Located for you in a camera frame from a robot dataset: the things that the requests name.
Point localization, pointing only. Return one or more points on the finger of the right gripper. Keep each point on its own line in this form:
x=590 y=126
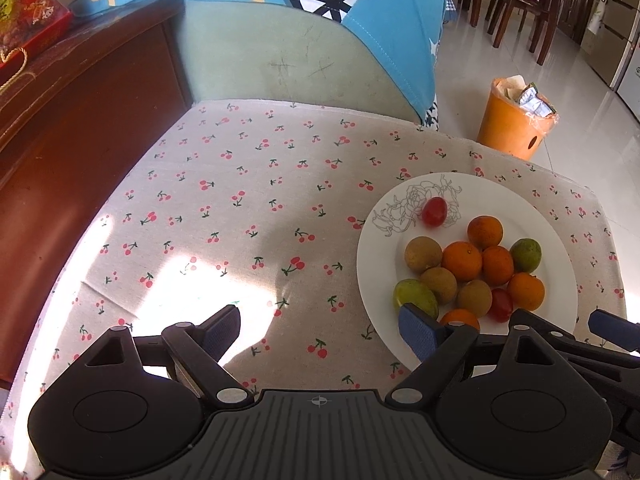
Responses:
x=614 y=329

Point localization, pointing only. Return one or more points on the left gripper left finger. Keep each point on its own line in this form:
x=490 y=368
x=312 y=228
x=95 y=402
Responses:
x=191 y=354

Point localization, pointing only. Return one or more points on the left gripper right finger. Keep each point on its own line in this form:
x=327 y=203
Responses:
x=441 y=350

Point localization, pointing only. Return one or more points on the small orange tangerine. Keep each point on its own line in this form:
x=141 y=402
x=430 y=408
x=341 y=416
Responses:
x=463 y=316

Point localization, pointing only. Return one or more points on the small green mango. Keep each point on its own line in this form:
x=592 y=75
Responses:
x=412 y=291

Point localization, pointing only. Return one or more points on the brown kiwi front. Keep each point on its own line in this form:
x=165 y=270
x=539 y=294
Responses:
x=476 y=297

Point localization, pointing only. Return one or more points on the brown kiwi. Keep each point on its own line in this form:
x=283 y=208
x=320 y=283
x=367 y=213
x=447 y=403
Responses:
x=442 y=283
x=476 y=297
x=422 y=253

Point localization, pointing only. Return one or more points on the small red tomato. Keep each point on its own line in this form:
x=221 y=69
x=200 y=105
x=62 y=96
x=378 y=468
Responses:
x=501 y=307

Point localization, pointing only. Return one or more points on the large orange tangerine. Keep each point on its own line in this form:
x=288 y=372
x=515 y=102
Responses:
x=463 y=260

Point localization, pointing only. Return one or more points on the orange tangerine back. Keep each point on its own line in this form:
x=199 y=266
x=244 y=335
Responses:
x=497 y=266

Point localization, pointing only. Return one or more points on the sunlit orange tangerine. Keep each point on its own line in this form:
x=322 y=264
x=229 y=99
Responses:
x=527 y=292

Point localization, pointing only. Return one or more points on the green lime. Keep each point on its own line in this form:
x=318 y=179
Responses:
x=526 y=254

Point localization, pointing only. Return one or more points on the white floral plate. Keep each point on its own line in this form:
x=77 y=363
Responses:
x=396 y=219

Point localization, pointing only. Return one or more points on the cherry print tablecloth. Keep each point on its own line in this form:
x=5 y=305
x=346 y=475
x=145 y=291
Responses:
x=261 y=205

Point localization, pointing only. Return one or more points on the orange trash bin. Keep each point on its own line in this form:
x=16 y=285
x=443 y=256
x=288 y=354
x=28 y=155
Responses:
x=517 y=117

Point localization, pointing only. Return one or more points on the dark wooden cabinet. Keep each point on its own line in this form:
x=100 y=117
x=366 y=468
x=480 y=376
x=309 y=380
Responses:
x=72 y=125

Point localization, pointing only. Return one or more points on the refrigerator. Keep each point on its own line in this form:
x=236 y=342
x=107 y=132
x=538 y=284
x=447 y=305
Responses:
x=611 y=36

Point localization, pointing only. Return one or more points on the pale green sofa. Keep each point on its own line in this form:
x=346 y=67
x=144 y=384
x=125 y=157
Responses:
x=235 y=50

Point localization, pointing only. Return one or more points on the wooden chair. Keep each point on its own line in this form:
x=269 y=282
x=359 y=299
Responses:
x=546 y=15

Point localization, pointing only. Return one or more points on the red snack gift bag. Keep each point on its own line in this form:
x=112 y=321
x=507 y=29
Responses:
x=28 y=27

